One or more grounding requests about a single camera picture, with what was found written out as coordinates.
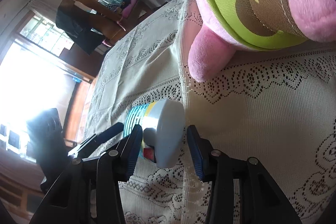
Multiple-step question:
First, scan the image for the pink plush cushion green top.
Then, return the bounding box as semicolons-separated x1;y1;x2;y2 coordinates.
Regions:
188;0;335;83

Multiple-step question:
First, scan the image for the cream lace tablecloth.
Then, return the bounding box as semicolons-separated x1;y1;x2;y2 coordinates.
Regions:
85;0;335;223

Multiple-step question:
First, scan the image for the white blue lotion bottle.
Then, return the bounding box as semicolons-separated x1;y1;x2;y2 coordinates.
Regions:
123;99;185;169

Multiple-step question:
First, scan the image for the wooden chair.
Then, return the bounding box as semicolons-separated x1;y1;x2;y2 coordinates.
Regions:
55;0;126;55

